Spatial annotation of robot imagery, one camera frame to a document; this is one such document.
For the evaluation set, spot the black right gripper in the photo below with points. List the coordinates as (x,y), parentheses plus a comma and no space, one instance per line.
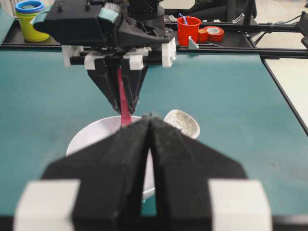
(136,26)

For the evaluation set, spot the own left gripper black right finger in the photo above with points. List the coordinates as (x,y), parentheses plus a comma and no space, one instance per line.
(198,189)

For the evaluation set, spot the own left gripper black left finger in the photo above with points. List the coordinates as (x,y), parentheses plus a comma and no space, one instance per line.
(91,189)

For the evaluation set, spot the red spoon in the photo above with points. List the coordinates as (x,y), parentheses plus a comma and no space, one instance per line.
(125,114)

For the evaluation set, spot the white bowl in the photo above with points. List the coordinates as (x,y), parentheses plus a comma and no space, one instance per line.
(102,129)

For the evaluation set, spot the orange block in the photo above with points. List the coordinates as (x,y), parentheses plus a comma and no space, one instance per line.
(202,35)

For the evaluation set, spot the crackle-glaze ceramic dish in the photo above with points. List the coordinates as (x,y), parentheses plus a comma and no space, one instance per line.
(184,122)

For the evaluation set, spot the red plastic cup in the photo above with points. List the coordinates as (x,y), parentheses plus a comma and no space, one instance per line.
(184,31)

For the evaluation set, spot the blue stirrer stick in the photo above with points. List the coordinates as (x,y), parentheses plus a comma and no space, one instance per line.
(183,18)

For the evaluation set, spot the red tape roll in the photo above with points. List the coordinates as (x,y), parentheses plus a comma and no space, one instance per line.
(215,34)

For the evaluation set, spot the stacked green blue cups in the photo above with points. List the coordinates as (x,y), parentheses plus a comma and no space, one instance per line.
(26,11)

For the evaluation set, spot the metal corner bracket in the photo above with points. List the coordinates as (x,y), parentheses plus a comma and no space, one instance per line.
(192,45)

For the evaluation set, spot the black aluminium frame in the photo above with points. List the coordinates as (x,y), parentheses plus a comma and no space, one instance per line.
(233,42)

